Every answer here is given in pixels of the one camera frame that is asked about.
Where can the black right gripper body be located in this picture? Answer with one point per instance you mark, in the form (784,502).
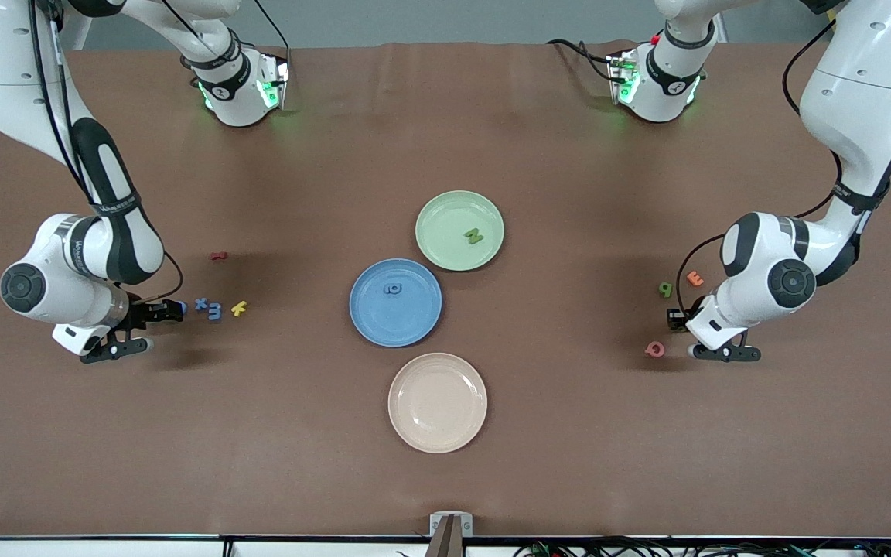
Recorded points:
(141,313)

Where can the green letter q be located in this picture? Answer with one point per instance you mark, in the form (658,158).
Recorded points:
(666,291)

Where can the blue letter m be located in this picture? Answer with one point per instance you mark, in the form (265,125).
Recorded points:
(214,312)

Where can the green letter N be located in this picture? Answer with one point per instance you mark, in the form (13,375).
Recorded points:
(474,236)

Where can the blue letter a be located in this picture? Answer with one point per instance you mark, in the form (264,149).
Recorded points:
(388,290)

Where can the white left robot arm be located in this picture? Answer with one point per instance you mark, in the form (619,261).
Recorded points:
(855,100)

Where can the pink letter Q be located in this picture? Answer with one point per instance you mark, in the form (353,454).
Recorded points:
(650,349)

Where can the orange letter E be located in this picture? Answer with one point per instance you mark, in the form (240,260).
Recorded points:
(694,278)

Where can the yellow letter k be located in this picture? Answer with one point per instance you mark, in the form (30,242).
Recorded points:
(237,309)

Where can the brown table cover sheet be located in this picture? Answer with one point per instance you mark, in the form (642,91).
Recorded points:
(260,464)

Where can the blue plate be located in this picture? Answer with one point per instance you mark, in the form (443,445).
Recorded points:
(395,317)

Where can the green plate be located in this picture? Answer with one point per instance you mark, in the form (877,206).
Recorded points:
(445,232)

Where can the beige plate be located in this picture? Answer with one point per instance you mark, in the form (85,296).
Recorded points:
(438,402)

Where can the white table frame rail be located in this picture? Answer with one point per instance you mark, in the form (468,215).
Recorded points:
(105,548)

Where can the grey metal bracket with post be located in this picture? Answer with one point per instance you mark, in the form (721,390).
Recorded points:
(451,534)

